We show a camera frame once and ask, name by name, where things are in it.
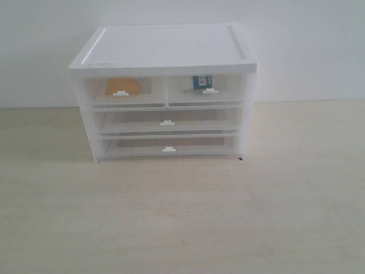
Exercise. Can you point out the white bottle teal label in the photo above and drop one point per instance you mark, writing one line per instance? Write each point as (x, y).
(196, 83)

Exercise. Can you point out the yellow cheese wedge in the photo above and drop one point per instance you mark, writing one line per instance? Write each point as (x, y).
(128, 85)

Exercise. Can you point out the white plastic drawer cabinet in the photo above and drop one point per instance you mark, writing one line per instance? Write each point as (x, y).
(164, 51)

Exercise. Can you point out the clear bottom wide drawer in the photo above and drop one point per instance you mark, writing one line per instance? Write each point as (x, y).
(178, 145)

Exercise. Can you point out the clear wide drawer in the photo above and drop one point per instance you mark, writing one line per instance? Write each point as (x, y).
(168, 120)
(178, 145)

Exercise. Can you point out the clear middle wide drawer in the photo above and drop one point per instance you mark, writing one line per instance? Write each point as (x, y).
(168, 120)

